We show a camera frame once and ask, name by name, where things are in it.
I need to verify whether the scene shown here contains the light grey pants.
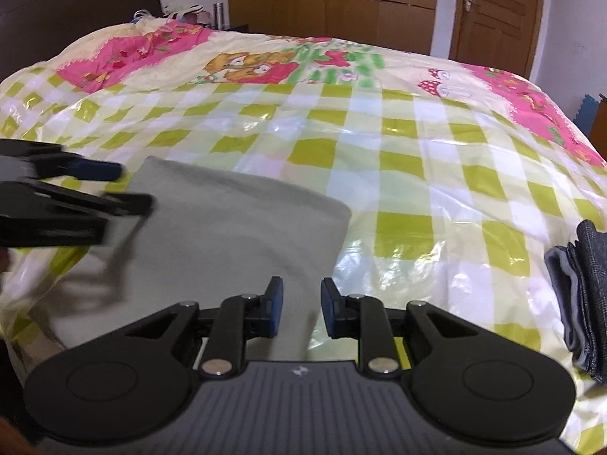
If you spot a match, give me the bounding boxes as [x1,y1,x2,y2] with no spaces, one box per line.
[33,157,351,361]

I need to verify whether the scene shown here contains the dark brown headboard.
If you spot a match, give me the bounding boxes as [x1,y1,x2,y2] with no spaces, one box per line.
[0,0,162,78]

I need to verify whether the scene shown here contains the checkered floral bed quilt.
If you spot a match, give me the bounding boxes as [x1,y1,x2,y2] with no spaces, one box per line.
[1,16,606,454]

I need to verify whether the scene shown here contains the clutter on bedside table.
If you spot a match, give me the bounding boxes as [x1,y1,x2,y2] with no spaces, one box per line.
[162,3,250,33]

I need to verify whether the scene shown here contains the dark grey folded clothes stack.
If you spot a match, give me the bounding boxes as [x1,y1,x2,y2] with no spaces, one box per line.
[544,220,606,384]

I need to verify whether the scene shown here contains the blue foam floor mat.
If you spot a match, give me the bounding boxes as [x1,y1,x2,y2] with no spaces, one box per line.
[573,94,600,138]

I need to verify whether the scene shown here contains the brown wooden wardrobe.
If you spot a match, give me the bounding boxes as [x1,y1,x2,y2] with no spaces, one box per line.
[228,0,437,55]

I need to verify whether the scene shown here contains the brown wooden door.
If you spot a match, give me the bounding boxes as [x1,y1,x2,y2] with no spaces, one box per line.
[450,0,544,78]

